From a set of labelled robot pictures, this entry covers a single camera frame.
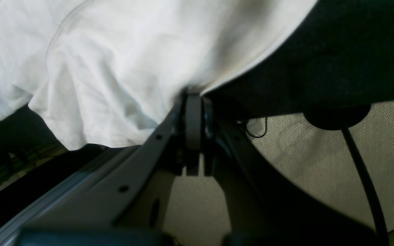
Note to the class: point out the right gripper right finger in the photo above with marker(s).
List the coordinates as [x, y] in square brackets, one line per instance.
[265, 208]

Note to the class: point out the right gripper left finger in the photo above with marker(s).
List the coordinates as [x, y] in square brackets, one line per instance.
[120, 198]

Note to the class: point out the white T-shirt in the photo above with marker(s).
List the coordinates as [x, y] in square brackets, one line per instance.
[107, 71]

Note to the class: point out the black table cloth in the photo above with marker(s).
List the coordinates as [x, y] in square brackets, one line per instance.
[341, 54]

